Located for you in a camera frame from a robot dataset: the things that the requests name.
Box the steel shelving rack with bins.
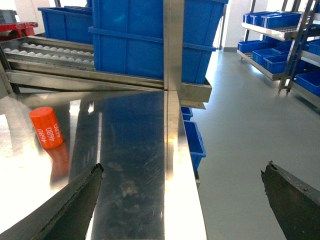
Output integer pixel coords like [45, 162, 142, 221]
[237, 0, 320, 107]

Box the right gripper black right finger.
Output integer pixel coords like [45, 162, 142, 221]
[261, 161, 320, 240]

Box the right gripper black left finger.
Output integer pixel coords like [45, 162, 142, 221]
[0, 163, 104, 240]

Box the red metal frame table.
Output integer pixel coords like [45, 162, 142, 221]
[0, 22, 39, 42]

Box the blue crate behind left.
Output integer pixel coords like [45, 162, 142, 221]
[38, 6, 93, 45]

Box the steel roller rack frame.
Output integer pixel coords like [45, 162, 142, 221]
[0, 0, 212, 109]

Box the large blue plastic crate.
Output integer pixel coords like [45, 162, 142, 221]
[89, 0, 227, 84]

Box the blue bin under table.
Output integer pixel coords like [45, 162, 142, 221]
[181, 107, 207, 173]

